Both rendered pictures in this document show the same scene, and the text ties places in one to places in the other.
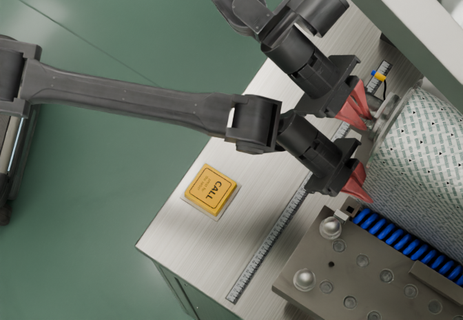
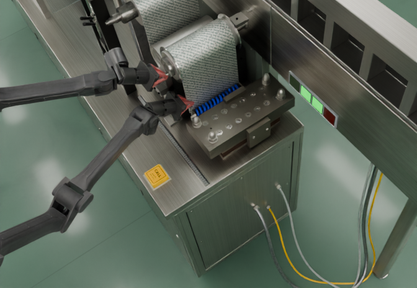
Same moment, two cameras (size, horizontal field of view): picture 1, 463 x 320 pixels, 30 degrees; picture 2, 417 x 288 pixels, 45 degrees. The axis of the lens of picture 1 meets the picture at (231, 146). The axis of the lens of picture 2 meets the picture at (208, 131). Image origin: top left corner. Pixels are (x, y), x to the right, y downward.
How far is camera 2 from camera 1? 0.87 m
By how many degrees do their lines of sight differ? 30
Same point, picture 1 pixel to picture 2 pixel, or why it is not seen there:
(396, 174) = (190, 70)
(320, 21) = (123, 58)
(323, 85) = (146, 72)
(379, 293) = (229, 115)
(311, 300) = (221, 139)
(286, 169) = (162, 146)
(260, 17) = (110, 73)
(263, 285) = (206, 169)
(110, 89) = (101, 155)
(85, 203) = not seen: outside the picture
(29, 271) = not seen: outside the picture
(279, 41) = (123, 72)
